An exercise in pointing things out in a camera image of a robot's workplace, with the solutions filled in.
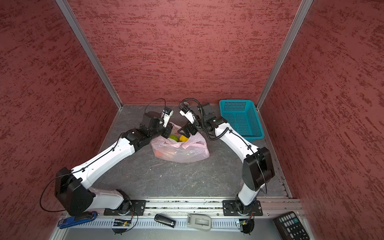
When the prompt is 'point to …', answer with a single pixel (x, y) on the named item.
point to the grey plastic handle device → (199, 221)
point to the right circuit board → (246, 225)
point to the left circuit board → (121, 222)
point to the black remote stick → (165, 220)
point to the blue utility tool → (82, 217)
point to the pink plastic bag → (177, 148)
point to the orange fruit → (158, 153)
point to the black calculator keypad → (288, 227)
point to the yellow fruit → (183, 138)
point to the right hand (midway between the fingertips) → (183, 128)
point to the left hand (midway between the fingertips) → (170, 126)
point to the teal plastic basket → (242, 116)
